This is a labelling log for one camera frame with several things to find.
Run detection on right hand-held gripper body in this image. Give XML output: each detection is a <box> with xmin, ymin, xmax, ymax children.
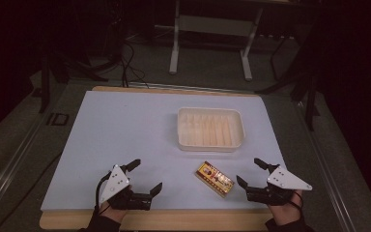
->
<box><xmin>245</xmin><ymin>165</ymin><xmax>313</xmax><ymax>207</ymax></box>

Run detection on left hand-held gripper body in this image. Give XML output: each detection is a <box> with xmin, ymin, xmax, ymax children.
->
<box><xmin>100</xmin><ymin>164</ymin><xmax>153</xmax><ymax>212</ymax></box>

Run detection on yellow printed box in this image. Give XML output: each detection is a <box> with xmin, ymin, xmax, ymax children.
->
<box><xmin>194</xmin><ymin>160</ymin><xmax>236</xmax><ymax>198</ymax></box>

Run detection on white plastic tray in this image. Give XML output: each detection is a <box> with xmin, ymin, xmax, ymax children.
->
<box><xmin>176</xmin><ymin>106</ymin><xmax>246</xmax><ymax>154</ymax></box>

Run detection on person's left hand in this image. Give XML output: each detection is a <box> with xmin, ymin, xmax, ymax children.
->
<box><xmin>98</xmin><ymin>202</ymin><xmax>128</xmax><ymax>223</ymax></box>

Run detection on person's right hand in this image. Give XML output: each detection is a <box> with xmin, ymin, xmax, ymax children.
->
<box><xmin>268</xmin><ymin>189</ymin><xmax>304</xmax><ymax>227</ymax></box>

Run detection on pale blue table mat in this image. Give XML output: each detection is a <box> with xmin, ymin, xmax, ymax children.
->
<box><xmin>41</xmin><ymin>90</ymin><xmax>287</xmax><ymax>213</ymax></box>

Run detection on black metal stand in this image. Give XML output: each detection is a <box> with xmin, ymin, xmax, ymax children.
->
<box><xmin>255</xmin><ymin>18</ymin><xmax>322</xmax><ymax>132</ymax></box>

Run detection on black tripod stand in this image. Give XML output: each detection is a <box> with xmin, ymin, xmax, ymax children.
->
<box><xmin>38</xmin><ymin>44</ymin><xmax>124</xmax><ymax>114</ymax></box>

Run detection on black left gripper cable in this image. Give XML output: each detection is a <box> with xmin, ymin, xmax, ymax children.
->
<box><xmin>94</xmin><ymin>172</ymin><xmax>112</xmax><ymax>215</ymax></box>

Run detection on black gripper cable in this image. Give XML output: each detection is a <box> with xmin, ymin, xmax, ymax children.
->
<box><xmin>94</xmin><ymin>172</ymin><xmax>112</xmax><ymax>215</ymax></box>
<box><xmin>289</xmin><ymin>191</ymin><xmax>304</xmax><ymax>212</ymax></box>

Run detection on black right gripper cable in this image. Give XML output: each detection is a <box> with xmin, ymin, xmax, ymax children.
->
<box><xmin>289</xmin><ymin>191</ymin><xmax>304</xmax><ymax>212</ymax></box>

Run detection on metal floor rail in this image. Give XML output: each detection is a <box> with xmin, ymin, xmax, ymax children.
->
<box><xmin>0</xmin><ymin>105</ymin><xmax>51</xmax><ymax>216</ymax></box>
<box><xmin>294</xmin><ymin>101</ymin><xmax>358</xmax><ymax>232</ymax></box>

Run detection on black rectangular bracket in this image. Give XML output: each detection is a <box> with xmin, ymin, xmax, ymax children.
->
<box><xmin>45</xmin><ymin>111</ymin><xmax>70</xmax><ymax>128</ymax></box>

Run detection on black floor cables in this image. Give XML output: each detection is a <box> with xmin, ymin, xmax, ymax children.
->
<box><xmin>119</xmin><ymin>40</ymin><xmax>150</xmax><ymax>89</ymax></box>

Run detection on white metal desk frame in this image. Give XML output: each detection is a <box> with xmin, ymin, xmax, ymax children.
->
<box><xmin>168</xmin><ymin>0</ymin><xmax>265</xmax><ymax>82</ymax></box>

